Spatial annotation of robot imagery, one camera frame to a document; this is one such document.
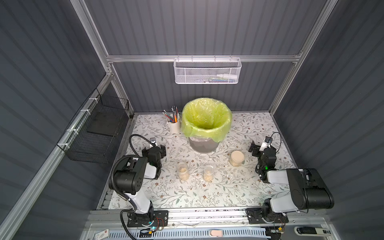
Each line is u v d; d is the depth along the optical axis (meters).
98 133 0.74
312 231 0.66
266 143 0.78
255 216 0.74
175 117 1.04
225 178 0.87
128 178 0.48
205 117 0.96
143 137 0.82
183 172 0.85
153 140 0.84
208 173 0.86
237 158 0.87
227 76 0.93
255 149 0.83
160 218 0.73
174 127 1.03
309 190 0.46
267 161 0.69
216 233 0.67
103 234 0.69
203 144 0.91
